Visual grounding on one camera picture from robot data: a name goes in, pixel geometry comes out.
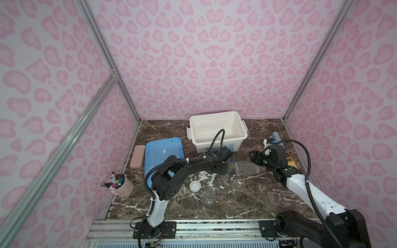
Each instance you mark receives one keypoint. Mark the pink pen holder cup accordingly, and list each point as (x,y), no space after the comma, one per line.
(118,184)

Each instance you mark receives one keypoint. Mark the blue plastic bin lid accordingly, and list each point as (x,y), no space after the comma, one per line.
(156,152)

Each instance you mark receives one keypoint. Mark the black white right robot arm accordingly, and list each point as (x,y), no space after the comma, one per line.
(338,227)

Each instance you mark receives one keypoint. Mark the yellow calculator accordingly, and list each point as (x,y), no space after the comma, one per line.
(291,162)

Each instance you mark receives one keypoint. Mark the pink pencil case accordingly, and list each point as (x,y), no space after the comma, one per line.
(137,159)

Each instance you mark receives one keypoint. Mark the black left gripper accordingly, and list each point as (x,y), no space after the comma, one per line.
(225,171)

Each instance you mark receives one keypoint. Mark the clear test tube rack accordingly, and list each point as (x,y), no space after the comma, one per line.
(245,169)

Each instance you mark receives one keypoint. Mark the clear glass beaker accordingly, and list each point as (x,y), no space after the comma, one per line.
(209,197)

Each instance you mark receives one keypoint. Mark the blue capped test tube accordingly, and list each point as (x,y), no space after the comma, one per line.
(230,168)

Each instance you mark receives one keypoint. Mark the white ceramic mortar bowl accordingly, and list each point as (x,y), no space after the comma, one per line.
(195,186)

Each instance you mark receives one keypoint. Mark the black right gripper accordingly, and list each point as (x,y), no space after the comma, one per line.
(259,155)

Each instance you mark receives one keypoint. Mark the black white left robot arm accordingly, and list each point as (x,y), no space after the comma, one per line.
(165,180)

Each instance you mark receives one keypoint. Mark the white plastic storage bin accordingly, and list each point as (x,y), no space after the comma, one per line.
(213,131)

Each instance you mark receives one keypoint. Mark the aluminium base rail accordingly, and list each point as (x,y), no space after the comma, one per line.
(210,233)

